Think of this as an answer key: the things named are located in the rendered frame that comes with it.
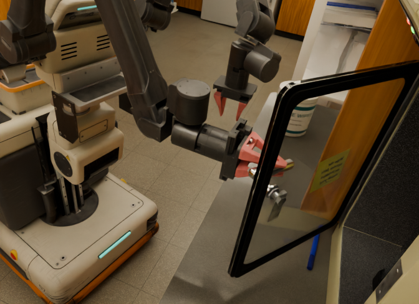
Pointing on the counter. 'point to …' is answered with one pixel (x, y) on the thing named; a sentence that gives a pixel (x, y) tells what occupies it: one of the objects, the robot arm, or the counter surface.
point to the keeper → (389, 281)
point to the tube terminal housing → (409, 297)
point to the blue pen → (313, 252)
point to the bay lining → (392, 187)
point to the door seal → (283, 139)
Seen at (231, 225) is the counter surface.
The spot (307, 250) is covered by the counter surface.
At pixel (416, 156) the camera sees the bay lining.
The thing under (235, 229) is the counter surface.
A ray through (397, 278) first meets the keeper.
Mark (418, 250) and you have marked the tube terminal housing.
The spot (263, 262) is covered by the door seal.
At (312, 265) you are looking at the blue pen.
